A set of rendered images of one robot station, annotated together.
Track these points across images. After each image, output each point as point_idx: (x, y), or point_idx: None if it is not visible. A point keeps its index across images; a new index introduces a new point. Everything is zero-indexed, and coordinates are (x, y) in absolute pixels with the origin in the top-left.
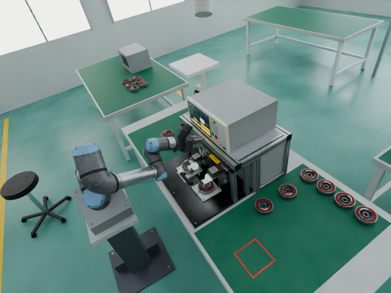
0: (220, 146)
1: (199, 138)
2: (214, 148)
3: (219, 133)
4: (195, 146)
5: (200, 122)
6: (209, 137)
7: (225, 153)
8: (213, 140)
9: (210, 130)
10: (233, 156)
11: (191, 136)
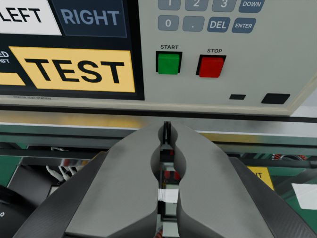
0: (228, 105)
1: (196, 150)
2: (214, 133)
3: (279, 9)
4: (15, 167)
5: (6, 51)
6: (122, 105)
7: (277, 118)
8: (166, 104)
9: (147, 46)
10: (314, 107)
11: (101, 233)
